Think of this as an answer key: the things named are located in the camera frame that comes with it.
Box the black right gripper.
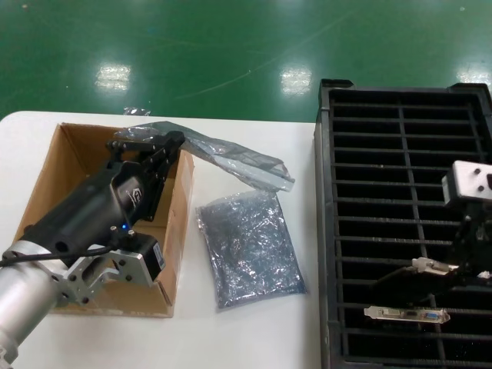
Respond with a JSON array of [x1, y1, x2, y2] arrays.
[[454, 201, 492, 277]]

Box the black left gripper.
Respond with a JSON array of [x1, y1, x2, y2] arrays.
[[22, 130, 186, 267]]

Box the graphics card with silver bracket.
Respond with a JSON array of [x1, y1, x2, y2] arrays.
[[371, 256, 492, 304], [364, 305, 450, 324]]

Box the bagged graphics card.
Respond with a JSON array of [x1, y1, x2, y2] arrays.
[[113, 120, 298, 193]]

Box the brown cardboard box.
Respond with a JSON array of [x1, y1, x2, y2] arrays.
[[11, 122, 195, 319]]

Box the black slotted plastic container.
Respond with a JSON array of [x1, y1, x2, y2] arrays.
[[314, 78, 492, 369]]

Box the silver antistatic plastic bag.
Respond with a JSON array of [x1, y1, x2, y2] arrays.
[[194, 191, 311, 313]]

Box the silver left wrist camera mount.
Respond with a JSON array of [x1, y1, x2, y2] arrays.
[[56, 229, 168, 308]]

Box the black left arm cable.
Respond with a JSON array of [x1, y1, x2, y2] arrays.
[[0, 244, 117, 271]]

